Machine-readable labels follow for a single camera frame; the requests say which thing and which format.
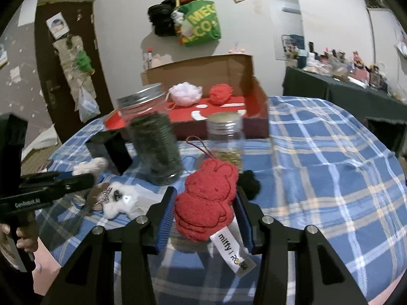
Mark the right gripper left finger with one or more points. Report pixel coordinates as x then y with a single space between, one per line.
143 236

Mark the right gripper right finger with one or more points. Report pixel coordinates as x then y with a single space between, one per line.
320 275

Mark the black fluffy pompom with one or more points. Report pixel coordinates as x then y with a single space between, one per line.
250 185

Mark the person left hand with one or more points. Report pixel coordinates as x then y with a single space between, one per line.
27 236

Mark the black floral tin box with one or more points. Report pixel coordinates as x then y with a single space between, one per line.
111 146

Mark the white plastic bag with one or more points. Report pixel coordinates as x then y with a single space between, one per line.
88 106

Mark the blue plaid tablecloth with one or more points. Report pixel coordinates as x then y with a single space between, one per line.
319 166

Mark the large glass jar dark contents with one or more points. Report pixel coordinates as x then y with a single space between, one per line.
149 127

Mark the small glass jar gold contents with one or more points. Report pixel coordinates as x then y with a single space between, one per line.
226 137

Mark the green plush on door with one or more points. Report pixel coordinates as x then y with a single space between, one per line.
83 62

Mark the dark brown door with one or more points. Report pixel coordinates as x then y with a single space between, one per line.
62 29

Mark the white mesh bath pouf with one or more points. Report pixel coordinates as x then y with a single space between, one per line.
184 94

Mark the cardboard box red lining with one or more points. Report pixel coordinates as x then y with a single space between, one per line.
236 70

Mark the red mesh bath pouf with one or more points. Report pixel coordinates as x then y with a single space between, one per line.
220 94

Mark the dark green side table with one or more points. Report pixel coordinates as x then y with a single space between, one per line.
384 116

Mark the green tote bag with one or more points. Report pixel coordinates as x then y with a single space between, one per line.
196 23

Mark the black bag on wall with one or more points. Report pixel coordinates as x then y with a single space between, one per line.
160 17

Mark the wall mirror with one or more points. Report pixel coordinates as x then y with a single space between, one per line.
287 28

